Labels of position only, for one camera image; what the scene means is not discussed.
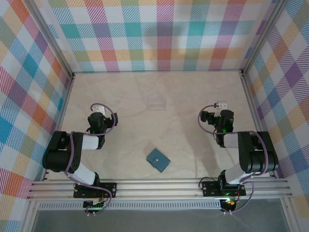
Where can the teal leather card holder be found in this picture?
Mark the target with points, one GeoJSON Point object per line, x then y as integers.
{"type": "Point", "coordinates": [161, 164]}

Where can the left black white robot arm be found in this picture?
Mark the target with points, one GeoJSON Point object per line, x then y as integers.
{"type": "Point", "coordinates": [60, 154]}

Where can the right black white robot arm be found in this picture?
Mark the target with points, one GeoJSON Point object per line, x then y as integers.
{"type": "Point", "coordinates": [256, 154]}

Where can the circuit board with green lights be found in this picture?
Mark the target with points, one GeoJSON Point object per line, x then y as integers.
{"type": "Point", "coordinates": [94, 205]}

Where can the circuit board with orange part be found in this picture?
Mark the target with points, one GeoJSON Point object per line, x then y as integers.
{"type": "Point", "coordinates": [229, 204]}

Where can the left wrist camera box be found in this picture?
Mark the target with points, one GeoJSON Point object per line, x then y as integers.
{"type": "Point", "coordinates": [99, 110]}

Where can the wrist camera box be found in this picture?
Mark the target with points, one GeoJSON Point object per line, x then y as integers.
{"type": "Point", "coordinates": [99, 110]}
{"type": "Point", "coordinates": [222, 104]}

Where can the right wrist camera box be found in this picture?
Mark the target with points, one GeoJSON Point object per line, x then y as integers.
{"type": "Point", "coordinates": [222, 104]}

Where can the aluminium side frame rail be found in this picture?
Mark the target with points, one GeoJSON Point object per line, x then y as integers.
{"type": "Point", "coordinates": [60, 120]}
{"type": "Point", "coordinates": [253, 108]}

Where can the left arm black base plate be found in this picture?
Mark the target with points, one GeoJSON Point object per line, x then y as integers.
{"type": "Point", "coordinates": [108, 191]}

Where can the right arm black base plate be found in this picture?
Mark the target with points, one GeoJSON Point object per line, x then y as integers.
{"type": "Point", "coordinates": [210, 189]}

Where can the aluminium mounting rail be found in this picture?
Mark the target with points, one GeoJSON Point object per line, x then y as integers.
{"type": "Point", "coordinates": [157, 188]}

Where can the aluminium upright frame post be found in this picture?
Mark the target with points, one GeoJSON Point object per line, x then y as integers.
{"type": "Point", "coordinates": [263, 36]}
{"type": "Point", "coordinates": [55, 41]}

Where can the aluminium frame leg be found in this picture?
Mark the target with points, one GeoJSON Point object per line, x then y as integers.
{"type": "Point", "coordinates": [289, 216]}
{"type": "Point", "coordinates": [28, 217]}

